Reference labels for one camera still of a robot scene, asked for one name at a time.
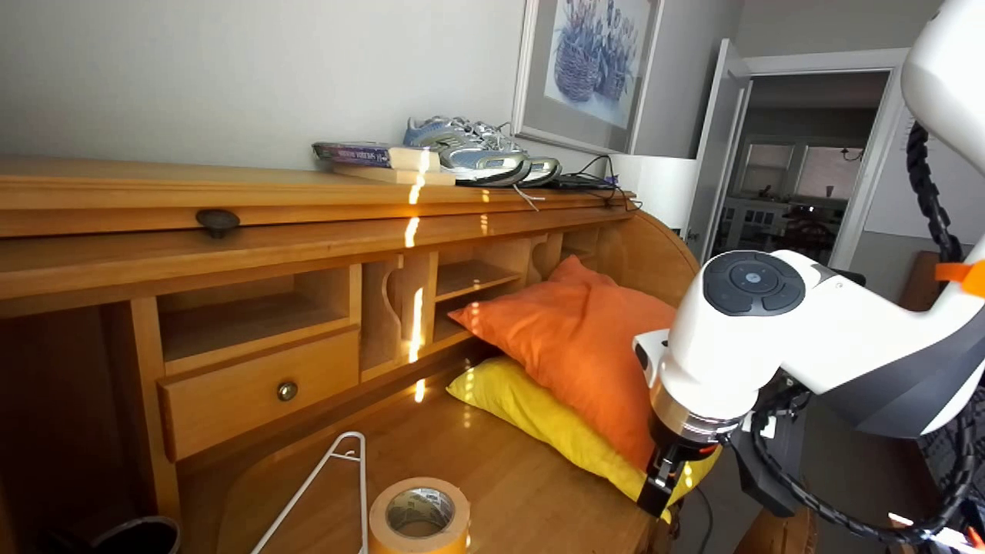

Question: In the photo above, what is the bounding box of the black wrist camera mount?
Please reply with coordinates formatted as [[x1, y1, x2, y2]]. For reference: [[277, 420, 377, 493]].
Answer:
[[730, 403, 826, 517]]

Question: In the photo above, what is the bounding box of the black braided cable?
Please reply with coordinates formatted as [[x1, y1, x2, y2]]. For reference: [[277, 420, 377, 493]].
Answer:
[[743, 119, 985, 547]]

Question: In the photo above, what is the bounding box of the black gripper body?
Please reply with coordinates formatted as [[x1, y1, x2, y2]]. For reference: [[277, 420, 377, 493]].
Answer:
[[647, 428, 723, 487]]

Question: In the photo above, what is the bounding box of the blue grey sneaker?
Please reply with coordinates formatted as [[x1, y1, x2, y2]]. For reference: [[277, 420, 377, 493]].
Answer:
[[448, 142, 567, 190], [400, 115, 518, 167]]

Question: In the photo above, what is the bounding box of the black device with cable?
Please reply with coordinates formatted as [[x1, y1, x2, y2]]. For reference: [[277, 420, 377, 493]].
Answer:
[[550, 150, 624, 196]]

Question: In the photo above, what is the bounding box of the wooden roll-top desk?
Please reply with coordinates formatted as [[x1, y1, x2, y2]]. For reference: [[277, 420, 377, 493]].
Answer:
[[0, 150, 721, 554]]

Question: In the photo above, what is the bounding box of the wooden desk drawer with knob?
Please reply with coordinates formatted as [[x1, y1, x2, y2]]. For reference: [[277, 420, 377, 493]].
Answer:
[[153, 327, 364, 460]]

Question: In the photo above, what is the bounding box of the orange cloth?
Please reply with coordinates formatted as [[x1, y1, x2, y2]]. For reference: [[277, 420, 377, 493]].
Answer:
[[448, 256, 683, 475]]

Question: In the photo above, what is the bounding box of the small white box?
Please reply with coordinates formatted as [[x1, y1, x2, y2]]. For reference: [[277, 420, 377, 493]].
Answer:
[[384, 143, 459, 188]]

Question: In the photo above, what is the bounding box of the white wire hanger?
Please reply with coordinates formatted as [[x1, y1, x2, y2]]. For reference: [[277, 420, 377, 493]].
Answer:
[[246, 428, 369, 554]]

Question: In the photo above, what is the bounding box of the dark roll-top handle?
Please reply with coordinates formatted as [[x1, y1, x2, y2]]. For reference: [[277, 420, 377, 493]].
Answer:
[[193, 206, 242, 240]]

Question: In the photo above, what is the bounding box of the black round cup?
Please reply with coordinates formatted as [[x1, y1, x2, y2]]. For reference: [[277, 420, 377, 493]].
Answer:
[[90, 513, 186, 554]]

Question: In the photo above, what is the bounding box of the tan tape roll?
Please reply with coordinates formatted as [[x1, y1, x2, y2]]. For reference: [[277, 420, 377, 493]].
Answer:
[[366, 475, 477, 554]]

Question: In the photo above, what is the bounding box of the framed lavender picture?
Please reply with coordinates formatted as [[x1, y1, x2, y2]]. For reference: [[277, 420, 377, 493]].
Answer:
[[508, 0, 669, 161]]

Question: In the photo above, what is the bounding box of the dark flat book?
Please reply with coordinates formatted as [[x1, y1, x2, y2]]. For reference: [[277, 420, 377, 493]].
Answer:
[[310, 139, 397, 173]]

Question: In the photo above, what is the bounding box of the white door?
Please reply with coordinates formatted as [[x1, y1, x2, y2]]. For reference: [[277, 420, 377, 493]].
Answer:
[[686, 38, 759, 266]]

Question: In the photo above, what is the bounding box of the yellow cloth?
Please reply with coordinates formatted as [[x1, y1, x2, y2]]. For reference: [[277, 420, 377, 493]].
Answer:
[[444, 353, 726, 526]]

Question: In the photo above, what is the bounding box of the wooden bed frame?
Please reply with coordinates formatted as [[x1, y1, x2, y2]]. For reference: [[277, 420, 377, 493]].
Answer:
[[900, 249, 942, 312]]

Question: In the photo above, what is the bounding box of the white boxy object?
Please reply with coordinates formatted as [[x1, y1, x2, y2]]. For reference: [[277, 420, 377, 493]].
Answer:
[[612, 150, 706, 235]]

